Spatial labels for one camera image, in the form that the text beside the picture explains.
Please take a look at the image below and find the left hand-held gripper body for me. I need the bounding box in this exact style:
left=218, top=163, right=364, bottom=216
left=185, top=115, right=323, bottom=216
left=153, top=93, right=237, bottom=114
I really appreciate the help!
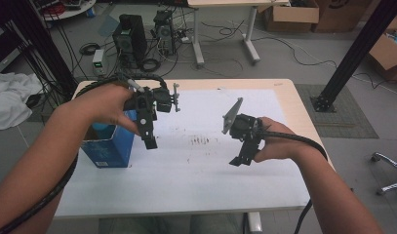
left=122, top=82, right=181, bottom=121

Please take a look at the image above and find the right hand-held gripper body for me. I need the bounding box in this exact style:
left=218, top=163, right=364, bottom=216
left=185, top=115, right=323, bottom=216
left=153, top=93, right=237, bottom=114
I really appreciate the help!
left=220, top=97, right=265, bottom=144

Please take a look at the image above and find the blue cardboard box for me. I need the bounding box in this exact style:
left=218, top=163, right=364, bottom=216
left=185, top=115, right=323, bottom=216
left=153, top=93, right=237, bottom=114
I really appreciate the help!
left=80, top=109, right=138, bottom=169

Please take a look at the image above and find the person's right hand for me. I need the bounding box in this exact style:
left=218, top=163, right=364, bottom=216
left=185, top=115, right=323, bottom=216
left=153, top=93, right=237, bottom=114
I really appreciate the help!
left=253, top=116, right=306, bottom=164

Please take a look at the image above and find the person's left hand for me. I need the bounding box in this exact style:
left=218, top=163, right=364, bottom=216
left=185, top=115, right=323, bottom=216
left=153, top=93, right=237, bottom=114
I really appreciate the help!
left=63, top=82, right=142, bottom=136

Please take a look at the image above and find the light wooden table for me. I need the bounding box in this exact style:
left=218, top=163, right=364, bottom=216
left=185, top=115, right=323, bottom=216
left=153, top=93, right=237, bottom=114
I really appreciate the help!
left=53, top=78, right=335, bottom=233

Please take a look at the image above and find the white table mat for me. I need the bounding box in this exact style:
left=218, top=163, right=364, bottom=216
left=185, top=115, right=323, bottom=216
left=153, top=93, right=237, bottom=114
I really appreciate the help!
left=54, top=88, right=311, bottom=218

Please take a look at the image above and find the open-sided computer tower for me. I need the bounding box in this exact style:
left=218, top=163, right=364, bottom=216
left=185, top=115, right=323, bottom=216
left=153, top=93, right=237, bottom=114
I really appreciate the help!
left=152, top=9, right=177, bottom=57

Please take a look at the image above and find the black computer tower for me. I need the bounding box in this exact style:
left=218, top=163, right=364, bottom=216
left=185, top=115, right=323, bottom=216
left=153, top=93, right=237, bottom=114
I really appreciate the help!
left=112, top=14, right=148, bottom=67

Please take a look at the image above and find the white power supply unit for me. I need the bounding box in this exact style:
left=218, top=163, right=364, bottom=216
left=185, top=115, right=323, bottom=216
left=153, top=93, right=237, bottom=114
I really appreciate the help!
left=92, top=48, right=106, bottom=78

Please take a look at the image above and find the grey floor mat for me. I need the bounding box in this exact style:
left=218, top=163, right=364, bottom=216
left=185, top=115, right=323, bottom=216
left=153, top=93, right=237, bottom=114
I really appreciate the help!
left=295, top=83, right=379, bottom=139

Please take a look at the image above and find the white-legged desk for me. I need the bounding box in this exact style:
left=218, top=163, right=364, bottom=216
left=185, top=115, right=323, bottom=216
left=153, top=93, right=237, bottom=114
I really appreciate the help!
left=186, top=0, right=291, bottom=66

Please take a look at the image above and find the small open cardboard box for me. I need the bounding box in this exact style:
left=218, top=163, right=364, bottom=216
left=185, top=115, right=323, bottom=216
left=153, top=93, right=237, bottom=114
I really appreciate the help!
left=263, top=0, right=321, bottom=33

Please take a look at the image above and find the round white table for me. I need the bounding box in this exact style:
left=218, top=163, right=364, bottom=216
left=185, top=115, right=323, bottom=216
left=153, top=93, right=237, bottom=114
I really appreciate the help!
left=31, top=0, right=97, bottom=22

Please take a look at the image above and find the black metal stand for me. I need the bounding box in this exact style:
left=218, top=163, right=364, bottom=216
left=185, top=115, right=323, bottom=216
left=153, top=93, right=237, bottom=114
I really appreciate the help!
left=9, top=0, right=78, bottom=96

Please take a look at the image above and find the chrome chair base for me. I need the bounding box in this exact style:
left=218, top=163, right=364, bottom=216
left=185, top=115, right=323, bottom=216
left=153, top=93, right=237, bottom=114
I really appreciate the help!
left=371, top=151, right=397, bottom=196

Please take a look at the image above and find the white cloth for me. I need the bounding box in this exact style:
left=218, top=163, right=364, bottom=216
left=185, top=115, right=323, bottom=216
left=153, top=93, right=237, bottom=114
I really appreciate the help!
left=0, top=71, right=44, bottom=131

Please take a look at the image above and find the large closed cardboard box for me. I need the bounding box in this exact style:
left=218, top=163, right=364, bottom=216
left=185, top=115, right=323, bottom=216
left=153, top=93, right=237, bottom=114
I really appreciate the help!
left=311, top=0, right=375, bottom=33

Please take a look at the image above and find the cardboard box with teal contents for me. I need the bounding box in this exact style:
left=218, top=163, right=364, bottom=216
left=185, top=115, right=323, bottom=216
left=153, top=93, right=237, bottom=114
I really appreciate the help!
left=367, top=16, right=397, bottom=82

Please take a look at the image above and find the dark shelf unit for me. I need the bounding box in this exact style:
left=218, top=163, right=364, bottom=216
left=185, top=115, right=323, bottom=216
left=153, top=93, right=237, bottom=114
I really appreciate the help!
left=0, top=27, right=23, bottom=73

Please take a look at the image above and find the black corrugated left gripper cable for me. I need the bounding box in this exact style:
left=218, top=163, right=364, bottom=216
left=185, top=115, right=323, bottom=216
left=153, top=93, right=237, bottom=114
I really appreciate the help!
left=0, top=73, right=170, bottom=234

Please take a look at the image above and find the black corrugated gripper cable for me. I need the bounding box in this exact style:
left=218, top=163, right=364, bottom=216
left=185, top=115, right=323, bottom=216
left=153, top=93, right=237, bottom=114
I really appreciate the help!
left=0, top=73, right=170, bottom=234
left=258, top=128, right=329, bottom=234

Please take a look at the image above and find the large black cable coil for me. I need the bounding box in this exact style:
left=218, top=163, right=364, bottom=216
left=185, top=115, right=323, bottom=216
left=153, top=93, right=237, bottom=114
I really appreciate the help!
left=140, top=58, right=162, bottom=73

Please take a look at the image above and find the black corrugated right gripper cable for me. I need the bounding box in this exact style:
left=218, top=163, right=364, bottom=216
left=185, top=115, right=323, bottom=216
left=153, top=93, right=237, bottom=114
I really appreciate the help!
left=258, top=128, right=329, bottom=234

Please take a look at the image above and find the small black cable coil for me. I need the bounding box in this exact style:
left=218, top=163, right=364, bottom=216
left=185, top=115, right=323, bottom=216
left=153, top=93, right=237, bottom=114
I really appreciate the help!
left=79, top=42, right=101, bottom=57

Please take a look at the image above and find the red cable coil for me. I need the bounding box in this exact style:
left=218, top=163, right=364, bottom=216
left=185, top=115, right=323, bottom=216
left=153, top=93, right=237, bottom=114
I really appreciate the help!
left=43, top=2, right=66, bottom=16

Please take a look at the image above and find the black metal post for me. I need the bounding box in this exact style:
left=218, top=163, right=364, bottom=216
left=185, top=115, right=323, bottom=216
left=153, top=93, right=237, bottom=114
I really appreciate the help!
left=311, top=0, right=397, bottom=113

